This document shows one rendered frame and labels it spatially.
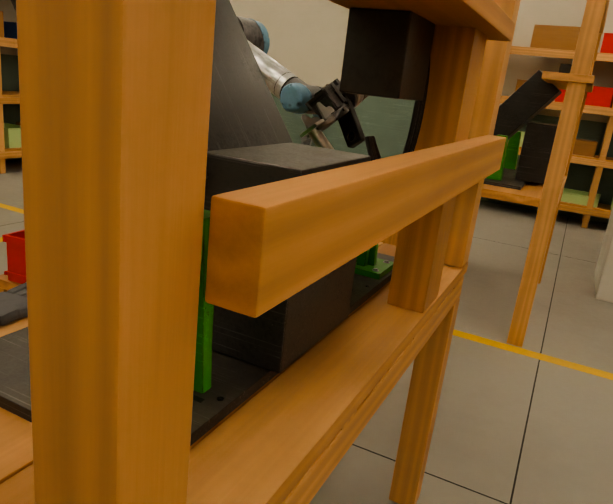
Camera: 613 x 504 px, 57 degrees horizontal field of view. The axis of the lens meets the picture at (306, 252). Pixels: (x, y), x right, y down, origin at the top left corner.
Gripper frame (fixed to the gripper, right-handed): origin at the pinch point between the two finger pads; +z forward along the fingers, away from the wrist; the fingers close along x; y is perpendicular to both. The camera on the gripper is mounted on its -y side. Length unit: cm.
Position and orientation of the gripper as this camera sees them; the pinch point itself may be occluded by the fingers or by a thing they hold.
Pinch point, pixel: (317, 133)
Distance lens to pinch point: 135.0
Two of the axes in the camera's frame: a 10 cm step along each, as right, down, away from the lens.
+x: 6.5, -3.7, -6.6
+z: -4.4, 5.3, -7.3
